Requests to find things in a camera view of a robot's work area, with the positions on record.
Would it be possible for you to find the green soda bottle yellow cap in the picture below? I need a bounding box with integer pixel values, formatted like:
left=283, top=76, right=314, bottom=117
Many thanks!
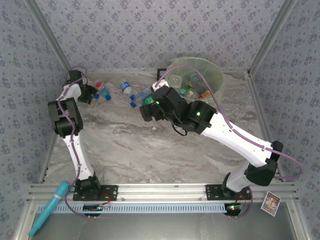
left=142, top=95, right=156, bottom=106

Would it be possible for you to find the clear bottle green white label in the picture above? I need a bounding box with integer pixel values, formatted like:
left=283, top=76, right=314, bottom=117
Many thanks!
left=178, top=84, right=195, bottom=97

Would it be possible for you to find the large clear bottle white cap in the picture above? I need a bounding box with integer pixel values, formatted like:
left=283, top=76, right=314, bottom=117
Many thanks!
left=168, top=74, right=183, bottom=88

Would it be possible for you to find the translucent green trash bin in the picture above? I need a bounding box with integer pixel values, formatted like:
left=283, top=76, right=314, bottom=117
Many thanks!
left=165, top=56, right=227, bottom=104

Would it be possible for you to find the soda water bottle blue cap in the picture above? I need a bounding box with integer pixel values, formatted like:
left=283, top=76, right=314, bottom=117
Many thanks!
left=130, top=87, right=153, bottom=109

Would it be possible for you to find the stubby clear bottle blue label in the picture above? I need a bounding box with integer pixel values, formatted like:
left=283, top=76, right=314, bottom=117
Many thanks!
left=119, top=80, right=133, bottom=95

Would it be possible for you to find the teal marker pen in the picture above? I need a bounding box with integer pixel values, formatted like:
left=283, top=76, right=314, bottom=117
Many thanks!
left=28, top=181, right=71, bottom=237

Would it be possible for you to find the grey metal shelf sheet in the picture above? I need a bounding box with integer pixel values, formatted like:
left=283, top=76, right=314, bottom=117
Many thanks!
left=14, top=202, right=310, bottom=240

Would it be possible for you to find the small printed card box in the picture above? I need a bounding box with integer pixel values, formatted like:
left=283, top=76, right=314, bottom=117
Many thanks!
left=259, top=191, right=282, bottom=217

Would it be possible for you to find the black slotted bracket plate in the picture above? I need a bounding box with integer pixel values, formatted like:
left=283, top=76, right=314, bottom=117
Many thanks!
left=156, top=67, right=167, bottom=86

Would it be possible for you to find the aluminium table back rail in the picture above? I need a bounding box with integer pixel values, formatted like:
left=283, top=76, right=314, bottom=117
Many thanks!
left=74, top=69, right=251, bottom=76

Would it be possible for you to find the aluminium frame post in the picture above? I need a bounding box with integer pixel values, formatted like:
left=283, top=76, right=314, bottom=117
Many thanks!
left=248, top=0, right=300, bottom=76
left=23, top=0, right=76, bottom=77

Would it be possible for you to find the aluminium table side rail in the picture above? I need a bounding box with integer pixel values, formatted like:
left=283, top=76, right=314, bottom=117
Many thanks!
left=38, top=72, right=76, bottom=185
left=247, top=70, right=286, bottom=182

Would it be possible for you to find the aluminium mounting rail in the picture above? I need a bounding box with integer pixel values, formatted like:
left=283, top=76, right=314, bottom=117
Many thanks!
left=26, top=183, right=300, bottom=202

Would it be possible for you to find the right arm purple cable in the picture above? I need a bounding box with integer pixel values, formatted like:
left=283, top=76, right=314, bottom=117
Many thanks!
left=154, top=64, right=305, bottom=218

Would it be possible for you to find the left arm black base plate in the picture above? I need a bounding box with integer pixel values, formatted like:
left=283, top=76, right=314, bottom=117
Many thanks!
left=72, top=184, right=119, bottom=202

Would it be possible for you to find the blue slotted cable duct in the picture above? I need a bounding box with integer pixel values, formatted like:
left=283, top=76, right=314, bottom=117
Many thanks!
left=36, top=202, right=235, bottom=214

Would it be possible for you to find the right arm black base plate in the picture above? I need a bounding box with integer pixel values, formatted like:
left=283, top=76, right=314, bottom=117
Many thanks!
left=204, top=184, right=252, bottom=201

